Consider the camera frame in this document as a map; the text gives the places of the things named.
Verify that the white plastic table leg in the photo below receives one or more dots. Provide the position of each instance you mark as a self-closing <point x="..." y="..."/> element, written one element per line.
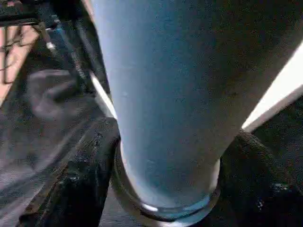
<point x="177" y="94"/>

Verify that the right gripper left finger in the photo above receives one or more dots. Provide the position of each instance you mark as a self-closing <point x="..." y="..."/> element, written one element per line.
<point x="80" y="179"/>

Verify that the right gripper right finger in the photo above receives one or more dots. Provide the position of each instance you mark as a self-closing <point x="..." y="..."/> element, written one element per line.
<point x="260" y="186"/>

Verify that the white plastic table top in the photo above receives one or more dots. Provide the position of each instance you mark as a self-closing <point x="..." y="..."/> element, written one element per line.
<point x="277" y="99"/>

